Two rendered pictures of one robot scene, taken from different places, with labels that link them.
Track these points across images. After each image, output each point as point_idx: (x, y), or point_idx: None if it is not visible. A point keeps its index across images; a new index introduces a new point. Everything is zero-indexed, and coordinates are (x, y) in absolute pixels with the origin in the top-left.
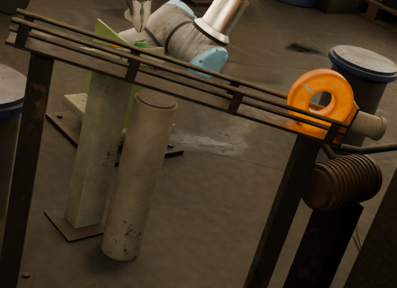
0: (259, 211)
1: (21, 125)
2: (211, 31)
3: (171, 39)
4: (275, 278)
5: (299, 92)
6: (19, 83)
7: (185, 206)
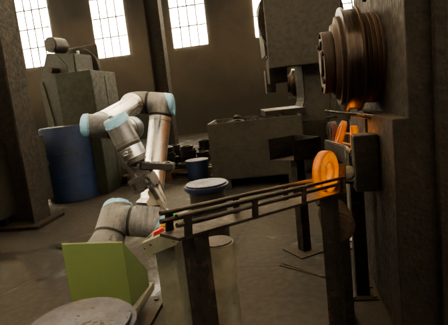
0: (247, 292)
1: (203, 306)
2: None
3: (129, 223)
4: (309, 314)
5: (321, 170)
6: (108, 302)
7: None
